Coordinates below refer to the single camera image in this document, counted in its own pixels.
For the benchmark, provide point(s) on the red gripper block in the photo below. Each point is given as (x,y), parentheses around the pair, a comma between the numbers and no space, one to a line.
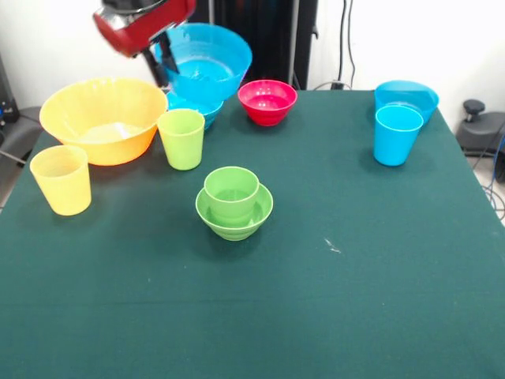
(138,31)

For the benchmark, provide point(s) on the blue plastic bowl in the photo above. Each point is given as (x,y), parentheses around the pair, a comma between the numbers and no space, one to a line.
(213,79)
(406,92)

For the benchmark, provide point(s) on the green plastic bowl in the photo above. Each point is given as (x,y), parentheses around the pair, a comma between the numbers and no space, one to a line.
(236,231)

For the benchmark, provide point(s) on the cyan plastic bowl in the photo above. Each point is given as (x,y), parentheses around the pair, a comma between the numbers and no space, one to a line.
(209,112)

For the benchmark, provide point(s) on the light green plastic cup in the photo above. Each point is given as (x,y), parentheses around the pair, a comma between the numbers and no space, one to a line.
(181,146)

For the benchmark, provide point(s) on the large orange plastic bowl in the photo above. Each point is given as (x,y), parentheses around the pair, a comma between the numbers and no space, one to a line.
(79,110)

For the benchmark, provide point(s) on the pink plastic bowl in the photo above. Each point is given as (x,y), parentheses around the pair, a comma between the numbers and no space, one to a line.
(268,106)

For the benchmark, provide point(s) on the grey floor stand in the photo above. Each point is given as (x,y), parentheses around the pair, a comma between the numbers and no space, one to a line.
(19,134)

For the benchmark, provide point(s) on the black equipment box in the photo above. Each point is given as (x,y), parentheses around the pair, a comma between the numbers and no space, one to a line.
(6,98)

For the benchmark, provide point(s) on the yellow plastic cup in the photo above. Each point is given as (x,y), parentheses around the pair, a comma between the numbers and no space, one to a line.
(59,185)

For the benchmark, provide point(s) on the blue plastic cup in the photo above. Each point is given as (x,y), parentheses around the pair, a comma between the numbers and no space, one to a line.
(394,142)

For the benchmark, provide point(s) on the dark green tablecloth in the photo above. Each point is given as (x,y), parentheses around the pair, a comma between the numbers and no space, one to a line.
(252,308)

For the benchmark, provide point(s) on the black knobbed floor stand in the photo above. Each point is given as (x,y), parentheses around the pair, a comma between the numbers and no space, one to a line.
(477,130)

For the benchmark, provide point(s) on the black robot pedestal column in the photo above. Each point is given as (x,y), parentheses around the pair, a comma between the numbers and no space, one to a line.
(276,39)

